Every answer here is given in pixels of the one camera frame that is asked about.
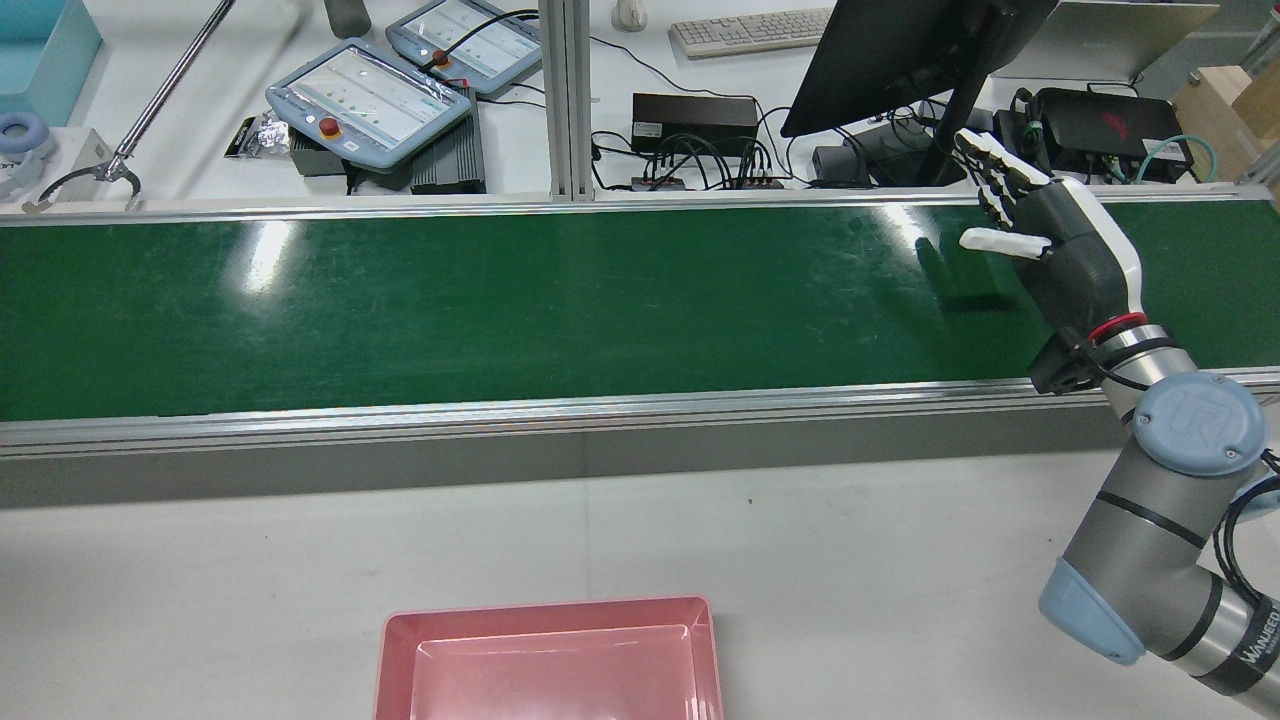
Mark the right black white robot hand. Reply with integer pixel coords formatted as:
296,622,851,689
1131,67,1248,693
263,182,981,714
952,128,1147,343

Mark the cardboard box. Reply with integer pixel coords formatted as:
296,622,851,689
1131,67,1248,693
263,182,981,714
1170,65,1280,183

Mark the small black adapter box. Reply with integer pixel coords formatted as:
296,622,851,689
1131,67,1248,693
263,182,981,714
812,145,873,189

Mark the black rectangular network box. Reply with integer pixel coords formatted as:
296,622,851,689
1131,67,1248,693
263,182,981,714
632,92,759,157

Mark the pink plastic box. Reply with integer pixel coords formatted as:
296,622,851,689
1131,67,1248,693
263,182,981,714
374,596,725,720

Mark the black mini computer red logo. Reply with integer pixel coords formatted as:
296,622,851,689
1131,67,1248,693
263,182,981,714
1020,87,1196,184

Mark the silver laptop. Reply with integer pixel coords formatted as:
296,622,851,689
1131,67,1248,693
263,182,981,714
990,0,1221,83

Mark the black computer monitor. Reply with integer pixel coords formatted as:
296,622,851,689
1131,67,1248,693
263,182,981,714
780,0,1059,189

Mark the white computer keyboard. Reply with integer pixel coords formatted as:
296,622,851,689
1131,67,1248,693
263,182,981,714
668,8,836,59

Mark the green conveyor belt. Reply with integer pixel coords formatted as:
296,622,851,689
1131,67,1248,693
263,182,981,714
0,185,1280,483

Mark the black finned heatsink device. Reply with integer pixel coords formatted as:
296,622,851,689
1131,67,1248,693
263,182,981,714
410,88,488,195

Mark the large grey teach pendant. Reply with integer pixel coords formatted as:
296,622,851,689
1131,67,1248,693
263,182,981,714
265,38,473,172

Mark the grey cylinder bottle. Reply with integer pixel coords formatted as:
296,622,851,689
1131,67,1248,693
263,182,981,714
323,0,372,39

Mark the silver foil packet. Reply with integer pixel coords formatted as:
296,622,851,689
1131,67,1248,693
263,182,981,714
223,112,293,161

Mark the metal reach grabber stick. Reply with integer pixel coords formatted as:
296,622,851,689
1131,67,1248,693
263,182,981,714
22,0,238,214

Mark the teal plastic bin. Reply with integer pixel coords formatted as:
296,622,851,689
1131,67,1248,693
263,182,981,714
0,0,103,128

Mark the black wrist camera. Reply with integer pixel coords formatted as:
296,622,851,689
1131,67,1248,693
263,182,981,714
1028,340,1103,396

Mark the teal cable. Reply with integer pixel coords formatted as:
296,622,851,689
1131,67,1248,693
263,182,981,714
1135,134,1217,186

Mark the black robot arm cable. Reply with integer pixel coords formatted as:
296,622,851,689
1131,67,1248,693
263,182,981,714
1213,450,1280,613

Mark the small hub with plugged cables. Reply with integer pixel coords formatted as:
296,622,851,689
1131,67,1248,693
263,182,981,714
630,170,791,193

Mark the aluminium profile post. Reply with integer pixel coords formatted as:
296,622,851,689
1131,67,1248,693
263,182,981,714
538,0,595,203

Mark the grey teach pendant black cable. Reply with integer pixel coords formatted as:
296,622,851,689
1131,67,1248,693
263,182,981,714
385,0,546,98

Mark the blue padded ring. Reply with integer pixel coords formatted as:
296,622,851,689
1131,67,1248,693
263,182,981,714
0,112,57,163

